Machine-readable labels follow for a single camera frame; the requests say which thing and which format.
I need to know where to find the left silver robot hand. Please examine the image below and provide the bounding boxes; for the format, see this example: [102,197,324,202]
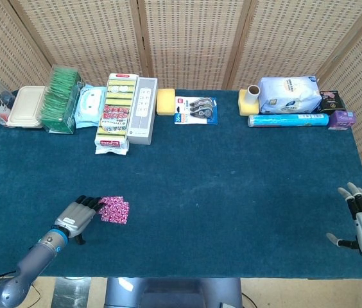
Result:
[54,195,102,246]

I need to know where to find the pink patterned cloth square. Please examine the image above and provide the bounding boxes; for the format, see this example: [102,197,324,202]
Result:
[100,201,130,225]

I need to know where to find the silver metal table leg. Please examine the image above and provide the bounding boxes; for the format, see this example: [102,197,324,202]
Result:
[51,277,92,308]

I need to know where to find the yellow scouring sponge multipack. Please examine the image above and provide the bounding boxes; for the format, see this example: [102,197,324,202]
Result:
[94,73,139,156]

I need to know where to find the light blue wet wipes pack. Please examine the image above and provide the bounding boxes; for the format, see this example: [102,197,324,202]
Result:
[74,83,108,130]

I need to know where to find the clear box green tea bags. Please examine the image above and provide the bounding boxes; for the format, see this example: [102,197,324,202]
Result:
[39,65,85,135]

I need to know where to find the small purple box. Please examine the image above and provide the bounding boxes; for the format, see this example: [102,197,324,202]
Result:
[327,110,358,131]

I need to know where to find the beige lidded lunch box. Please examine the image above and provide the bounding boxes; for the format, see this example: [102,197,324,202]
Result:
[6,85,47,130]

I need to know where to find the grey robot torso base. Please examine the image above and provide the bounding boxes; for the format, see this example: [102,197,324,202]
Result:
[103,277,243,308]

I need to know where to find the white power strip box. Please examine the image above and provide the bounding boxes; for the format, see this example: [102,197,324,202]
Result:
[126,76,159,146]

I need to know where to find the teal carpet table mat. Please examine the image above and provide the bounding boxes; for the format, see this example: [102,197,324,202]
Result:
[0,89,362,279]

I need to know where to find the black snack packet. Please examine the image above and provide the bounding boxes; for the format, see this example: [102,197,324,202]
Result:
[318,90,343,116]

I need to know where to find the blue plastic wrap roll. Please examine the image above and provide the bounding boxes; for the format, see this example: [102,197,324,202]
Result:
[247,113,330,128]

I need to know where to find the yellow sponge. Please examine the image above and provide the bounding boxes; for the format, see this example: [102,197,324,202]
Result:
[156,89,177,116]
[237,89,261,117]

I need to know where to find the white blue tissue bag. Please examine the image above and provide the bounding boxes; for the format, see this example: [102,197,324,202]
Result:
[257,75,323,115]

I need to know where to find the correction tape blister pack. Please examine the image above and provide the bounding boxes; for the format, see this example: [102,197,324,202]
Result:
[173,96,219,125]

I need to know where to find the white paper roll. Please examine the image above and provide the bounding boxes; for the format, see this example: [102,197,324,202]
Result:
[247,85,261,103]

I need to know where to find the woven wooden folding screen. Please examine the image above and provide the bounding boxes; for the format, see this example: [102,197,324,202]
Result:
[0,0,362,308]

